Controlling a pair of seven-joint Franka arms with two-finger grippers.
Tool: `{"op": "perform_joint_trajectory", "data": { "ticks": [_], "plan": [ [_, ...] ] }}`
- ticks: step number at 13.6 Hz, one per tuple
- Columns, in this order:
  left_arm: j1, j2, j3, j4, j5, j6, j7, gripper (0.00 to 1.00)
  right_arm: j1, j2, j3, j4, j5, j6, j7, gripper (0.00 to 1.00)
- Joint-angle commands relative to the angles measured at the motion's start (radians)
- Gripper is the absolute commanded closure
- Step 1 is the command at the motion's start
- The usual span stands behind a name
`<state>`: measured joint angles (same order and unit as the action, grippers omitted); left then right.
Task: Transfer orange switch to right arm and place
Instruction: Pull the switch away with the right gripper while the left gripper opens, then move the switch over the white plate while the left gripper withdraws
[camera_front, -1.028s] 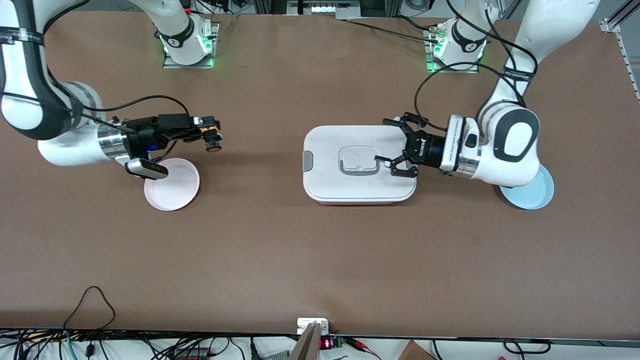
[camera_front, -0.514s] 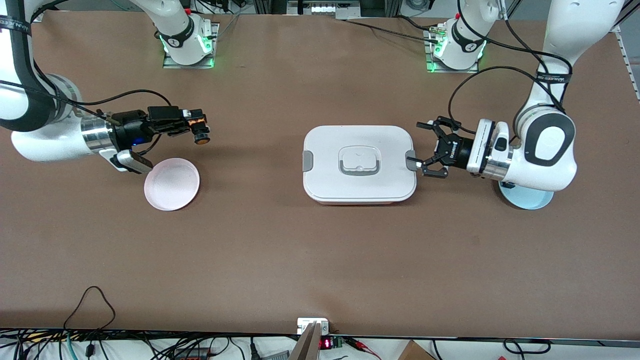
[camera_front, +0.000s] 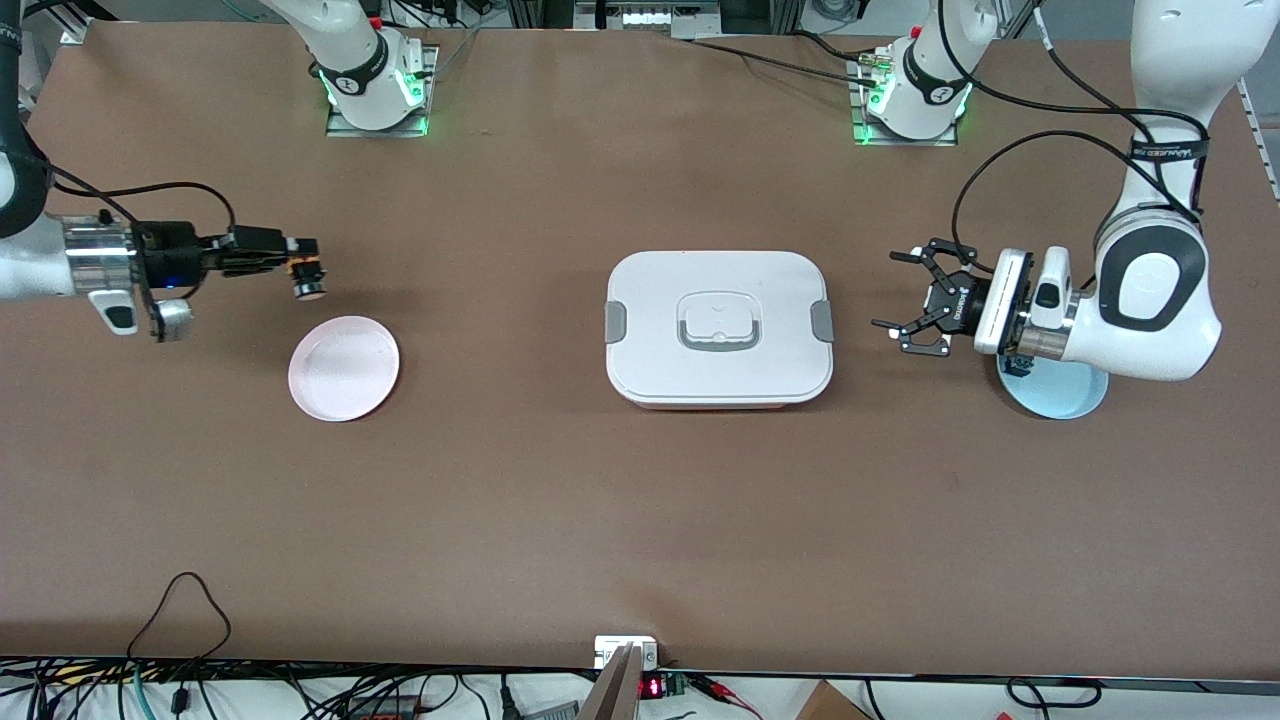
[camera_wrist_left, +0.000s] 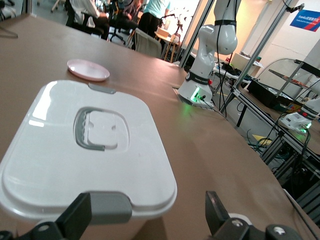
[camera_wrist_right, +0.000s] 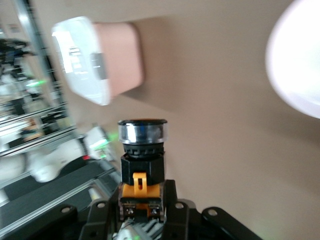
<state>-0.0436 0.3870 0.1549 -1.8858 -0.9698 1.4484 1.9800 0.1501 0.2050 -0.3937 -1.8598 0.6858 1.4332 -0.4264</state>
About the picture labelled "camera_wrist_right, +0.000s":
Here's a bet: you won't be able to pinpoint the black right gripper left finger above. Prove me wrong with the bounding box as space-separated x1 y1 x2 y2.
29 194 121 240

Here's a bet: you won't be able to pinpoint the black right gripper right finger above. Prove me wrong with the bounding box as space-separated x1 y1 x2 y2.
162 178 259 240

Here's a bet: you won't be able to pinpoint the orange push-button switch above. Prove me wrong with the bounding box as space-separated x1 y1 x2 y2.
117 118 169 226

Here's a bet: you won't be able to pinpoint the white lidded lunch box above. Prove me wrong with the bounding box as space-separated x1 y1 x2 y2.
51 16 146 106

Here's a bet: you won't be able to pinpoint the pink round plate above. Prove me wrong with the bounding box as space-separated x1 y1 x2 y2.
264 0 320 120

